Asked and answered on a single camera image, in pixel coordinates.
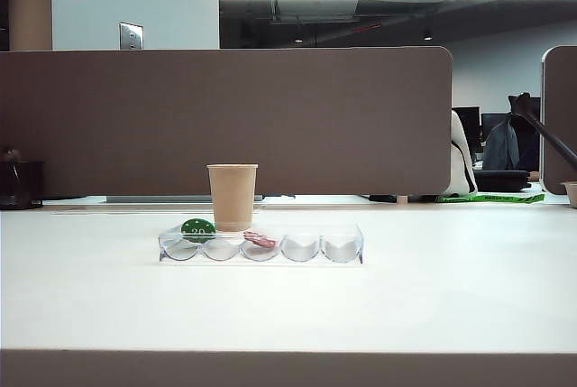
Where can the brown paper cup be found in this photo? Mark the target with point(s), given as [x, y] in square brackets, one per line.
[232, 197]

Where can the red poker chip 10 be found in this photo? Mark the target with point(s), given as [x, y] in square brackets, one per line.
[260, 240]

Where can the clear plastic chip tray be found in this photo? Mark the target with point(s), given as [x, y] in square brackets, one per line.
[311, 251]

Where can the green poker chip 20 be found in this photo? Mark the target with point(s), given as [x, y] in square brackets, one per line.
[197, 230]

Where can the wide brown desk partition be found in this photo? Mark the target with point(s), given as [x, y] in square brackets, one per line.
[225, 121]

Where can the black computer monitor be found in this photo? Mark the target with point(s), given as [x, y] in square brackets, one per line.
[469, 127]

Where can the black flat case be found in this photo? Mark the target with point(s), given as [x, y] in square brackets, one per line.
[502, 179]

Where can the black mesh pen holder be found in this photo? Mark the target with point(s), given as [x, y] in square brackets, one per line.
[27, 184]

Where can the black slanted pole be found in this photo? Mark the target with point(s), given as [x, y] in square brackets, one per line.
[552, 136]

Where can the small white partition post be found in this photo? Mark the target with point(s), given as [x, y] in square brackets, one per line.
[402, 199]

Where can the metal wall switch plate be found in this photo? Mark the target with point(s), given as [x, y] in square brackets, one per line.
[131, 35]

